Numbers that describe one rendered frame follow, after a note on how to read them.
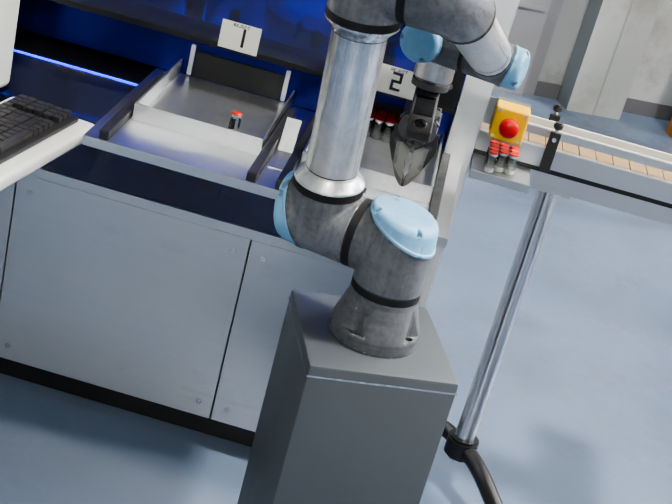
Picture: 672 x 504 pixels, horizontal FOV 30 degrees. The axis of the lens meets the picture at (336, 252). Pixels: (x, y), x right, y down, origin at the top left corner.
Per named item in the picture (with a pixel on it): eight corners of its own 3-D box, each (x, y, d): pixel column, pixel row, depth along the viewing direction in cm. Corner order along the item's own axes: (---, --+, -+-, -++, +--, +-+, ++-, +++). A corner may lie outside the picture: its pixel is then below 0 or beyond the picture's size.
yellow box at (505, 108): (488, 126, 265) (498, 95, 262) (521, 136, 265) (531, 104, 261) (487, 137, 258) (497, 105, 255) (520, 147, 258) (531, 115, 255)
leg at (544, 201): (441, 442, 315) (532, 169, 283) (475, 452, 315) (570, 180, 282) (438, 462, 307) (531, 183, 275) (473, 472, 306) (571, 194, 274)
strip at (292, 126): (281, 143, 249) (287, 116, 246) (295, 147, 249) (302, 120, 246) (267, 167, 236) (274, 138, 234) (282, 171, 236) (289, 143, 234)
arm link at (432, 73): (456, 68, 225) (413, 56, 226) (449, 91, 227) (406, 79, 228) (458, 58, 232) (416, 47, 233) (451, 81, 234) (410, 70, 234)
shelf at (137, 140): (155, 75, 273) (156, 67, 272) (461, 162, 270) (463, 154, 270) (81, 144, 230) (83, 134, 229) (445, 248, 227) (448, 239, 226)
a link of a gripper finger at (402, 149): (403, 178, 242) (416, 134, 239) (400, 187, 237) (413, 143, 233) (388, 173, 242) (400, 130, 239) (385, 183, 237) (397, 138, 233)
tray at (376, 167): (325, 115, 271) (329, 100, 269) (440, 147, 270) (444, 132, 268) (299, 167, 240) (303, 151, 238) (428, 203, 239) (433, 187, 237)
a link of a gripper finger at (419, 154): (419, 182, 242) (431, 138, 238) (416, 192, 237) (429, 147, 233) (403, 178, 242) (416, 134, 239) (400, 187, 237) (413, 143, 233)
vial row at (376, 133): (340, 126, 266) (345, 106, 264) (420, 148, 265) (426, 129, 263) (338, 129, 264) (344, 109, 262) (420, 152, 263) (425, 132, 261)
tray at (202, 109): (178, 73, 272) (181, 58, 271) (291, 105, 271) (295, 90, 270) (131, 119, 241) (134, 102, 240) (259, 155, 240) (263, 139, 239)
